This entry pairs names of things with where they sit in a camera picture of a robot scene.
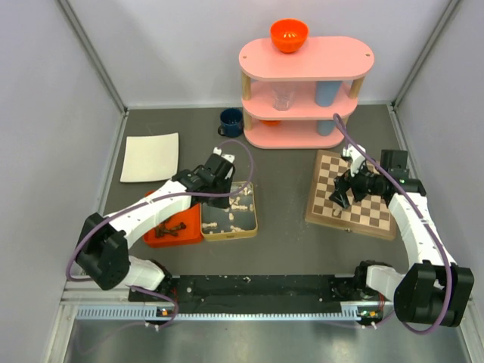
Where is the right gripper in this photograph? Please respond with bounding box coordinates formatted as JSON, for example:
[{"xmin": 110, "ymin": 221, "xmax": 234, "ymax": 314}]
[{"xmin": 329, "ymin": 157, "xmax": 386, "ymax": 209}]

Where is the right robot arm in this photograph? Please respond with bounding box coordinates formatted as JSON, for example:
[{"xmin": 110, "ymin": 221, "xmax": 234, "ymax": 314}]
[{"xmin": 329, "ymin": 146, "xmax": 474, "ymax": 332}]

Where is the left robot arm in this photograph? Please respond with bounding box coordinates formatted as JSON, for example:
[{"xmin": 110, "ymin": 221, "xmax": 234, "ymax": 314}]
[{"xmin": 73, "ymin": 148, "xmax": 235, "ymax": 300}]

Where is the wooden chess board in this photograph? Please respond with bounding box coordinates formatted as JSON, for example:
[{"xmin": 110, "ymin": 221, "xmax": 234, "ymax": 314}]
[{"xmin": 305, "ymin": 150, "xmax": 397, "ymax": 240}]

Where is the dark chess rook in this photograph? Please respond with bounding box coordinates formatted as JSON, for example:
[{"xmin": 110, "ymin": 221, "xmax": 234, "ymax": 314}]
[{"xmin": 171, "ymin": 222, "xmax": 187, "ymax": 231}]

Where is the white bishop in tin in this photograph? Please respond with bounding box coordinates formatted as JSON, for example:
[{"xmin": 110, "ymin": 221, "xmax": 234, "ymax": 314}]
[{"xmin": 230, "ymin": 204, "xmax": 250, "ymax": 211}]

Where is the dark blue mug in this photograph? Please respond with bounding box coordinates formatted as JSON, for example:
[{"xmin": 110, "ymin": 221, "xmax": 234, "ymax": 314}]
[{"xmin": 218, "ymin": 108, "xmax": 244, "ymax": 138}]

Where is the gold metal tin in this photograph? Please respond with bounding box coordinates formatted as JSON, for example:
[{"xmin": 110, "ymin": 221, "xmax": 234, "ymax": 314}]
[{"xmin": 200, "ymin": 181, "xmax": 258, "ymax": 241}]

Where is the white piece in tin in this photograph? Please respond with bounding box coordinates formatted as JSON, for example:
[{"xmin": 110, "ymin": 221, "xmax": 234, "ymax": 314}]
[{"xmin": 201, "ymin": 222, "xmax": 218, "ymax": 229}]

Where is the light blue lower cup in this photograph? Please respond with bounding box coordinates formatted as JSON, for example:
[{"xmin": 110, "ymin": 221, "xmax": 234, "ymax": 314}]
[{"xmin": 317, "ymin": 120, "xmax": 336, "ymax": 136}]

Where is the light blue cup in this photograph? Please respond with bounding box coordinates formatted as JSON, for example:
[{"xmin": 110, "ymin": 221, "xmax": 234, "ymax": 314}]
[
  {"xmin": 317, "ymin": 120, "xmax": 336, "ymax": 136},
  {"xmin": 315, "ymin": 81, "xmax": 342, "ymax": 107}
]

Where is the small orange bowl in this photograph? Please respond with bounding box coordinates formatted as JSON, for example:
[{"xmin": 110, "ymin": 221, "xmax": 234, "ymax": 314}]
[{"xmin": 260, "ymin": 120, "xmax": 281, "ymax": 126}]

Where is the orange metal tin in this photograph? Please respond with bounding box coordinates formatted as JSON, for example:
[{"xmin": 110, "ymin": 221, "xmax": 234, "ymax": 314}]
[{"xmin": 143, "ymin": 204, "xmax": 203, "ymax": 248}]

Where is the white square plate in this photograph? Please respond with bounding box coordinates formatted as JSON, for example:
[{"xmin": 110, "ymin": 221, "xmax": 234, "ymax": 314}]
[{"xmin": 120, "ymin": 132, "xmax": 179, "ymax": 183}]

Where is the clear glass cup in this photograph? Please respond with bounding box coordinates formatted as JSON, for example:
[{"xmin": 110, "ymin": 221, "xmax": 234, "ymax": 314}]
[{"xmin": 272, "ymin": 82, "xmax": 296, "ymax": 111}]

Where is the pink three-tier shelf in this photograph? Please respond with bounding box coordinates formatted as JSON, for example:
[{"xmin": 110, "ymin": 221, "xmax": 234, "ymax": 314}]
[{"xmin": 239, "ymin": 36, "xmax": 374, "ymax": 149}]

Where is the orange plastic bowl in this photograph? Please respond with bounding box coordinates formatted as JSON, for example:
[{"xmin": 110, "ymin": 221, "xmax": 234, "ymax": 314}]
[{"xmin": 270, "ymin": 18, "xmax": 309, "ymax": 54}]

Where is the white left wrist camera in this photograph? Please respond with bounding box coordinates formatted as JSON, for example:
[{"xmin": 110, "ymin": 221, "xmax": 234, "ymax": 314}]
[{"xmin": 213, "ymin": 147, "xmax": 235, "ymax": 163}]

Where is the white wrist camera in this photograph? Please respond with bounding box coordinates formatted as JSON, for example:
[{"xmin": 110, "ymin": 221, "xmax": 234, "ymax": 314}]
[
  {"xmin": 341, "ymin": 145, "xmax": 366, "ymax": 177},
  {"xmin": 213, "ymin": 147, "xmax": 235, "ymax": 163}
]

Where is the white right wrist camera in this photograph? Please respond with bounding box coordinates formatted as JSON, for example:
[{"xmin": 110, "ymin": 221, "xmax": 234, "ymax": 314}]
[{"xmin": 341, "ymin": 145, "xmax": 366, "ymax": 177}]

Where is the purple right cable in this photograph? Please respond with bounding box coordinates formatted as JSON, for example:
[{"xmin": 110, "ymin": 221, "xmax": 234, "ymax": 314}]
[{"xmin": 332, "ymin": 113, "xmax": 461, "ymax": 336}]

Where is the purple cable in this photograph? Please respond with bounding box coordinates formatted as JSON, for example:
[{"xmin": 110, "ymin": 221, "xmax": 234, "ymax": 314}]
[
  {"xmin": 332, "ymin": 113, "xmax": 461, "ymax": 336},
  {"xmin": 66, "ymin": 138, "xmax": 255, "ymax": 330}
]

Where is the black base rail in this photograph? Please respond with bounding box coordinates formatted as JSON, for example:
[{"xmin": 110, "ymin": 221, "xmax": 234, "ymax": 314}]
[{"xmin": 128, "ymin": 274, "xmax": 400, "ymax": 315}]

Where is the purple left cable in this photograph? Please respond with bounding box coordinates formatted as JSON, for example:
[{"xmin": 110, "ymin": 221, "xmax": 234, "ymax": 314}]
[{"xmin": 66, "ymin": 138, "xmax": 255, "ymax": 330}]

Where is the grey cable duct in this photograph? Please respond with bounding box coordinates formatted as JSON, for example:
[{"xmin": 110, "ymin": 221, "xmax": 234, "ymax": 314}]
[{"xmin": 76, "ymin": 302, "xmax": 383, "ymax": 322}]

